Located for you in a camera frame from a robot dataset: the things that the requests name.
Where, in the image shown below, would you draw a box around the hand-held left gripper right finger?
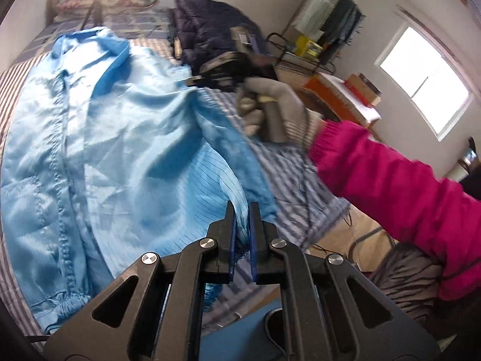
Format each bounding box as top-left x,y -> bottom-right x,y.
250,202 -> 440,361

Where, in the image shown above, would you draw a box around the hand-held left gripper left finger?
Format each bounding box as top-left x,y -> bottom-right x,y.
43,201 -> 238,361

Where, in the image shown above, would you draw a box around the blue jacket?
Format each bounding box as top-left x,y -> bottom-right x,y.
0,26 -> 279,329

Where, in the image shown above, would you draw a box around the person's right forearm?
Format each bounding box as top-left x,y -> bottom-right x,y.
308,119 -> 481,301

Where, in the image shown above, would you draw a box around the black metal clothes rack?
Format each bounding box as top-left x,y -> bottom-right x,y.
266,0 -> 363,76

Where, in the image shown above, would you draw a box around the dark hanging clothes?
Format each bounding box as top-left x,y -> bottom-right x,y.
323,0 -> 363,64

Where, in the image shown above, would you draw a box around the person's right hand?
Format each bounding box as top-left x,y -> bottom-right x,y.
236,77 -> 326,147

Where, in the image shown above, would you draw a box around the dark puffer jacket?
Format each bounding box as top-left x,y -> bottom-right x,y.
167,0 -> 269,76

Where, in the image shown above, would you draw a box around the checked blue bed sheet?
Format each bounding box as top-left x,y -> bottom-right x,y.
11,5 -> 177,64

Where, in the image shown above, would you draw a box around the yellow box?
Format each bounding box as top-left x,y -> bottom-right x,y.
295,35 -> 324,59

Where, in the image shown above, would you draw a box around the blue stool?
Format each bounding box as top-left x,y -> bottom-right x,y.
203,301 -> 286,361

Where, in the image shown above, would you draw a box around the orange box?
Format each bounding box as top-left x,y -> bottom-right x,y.
302,73 -> 382,128

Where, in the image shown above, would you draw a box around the striped hanging towel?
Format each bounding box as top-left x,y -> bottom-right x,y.
297,0 -> 341,32

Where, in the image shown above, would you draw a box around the black tripod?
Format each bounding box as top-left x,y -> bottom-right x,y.
81,0 -> 104,31

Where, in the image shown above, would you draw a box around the brown cardboard box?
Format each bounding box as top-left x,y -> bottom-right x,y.
345,73 -> 381,106

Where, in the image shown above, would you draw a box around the person's leg in striped trousers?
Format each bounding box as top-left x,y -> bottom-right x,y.
366,242 -> 448,332

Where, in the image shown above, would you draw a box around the window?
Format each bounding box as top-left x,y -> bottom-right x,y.
379,20 -> 475,141

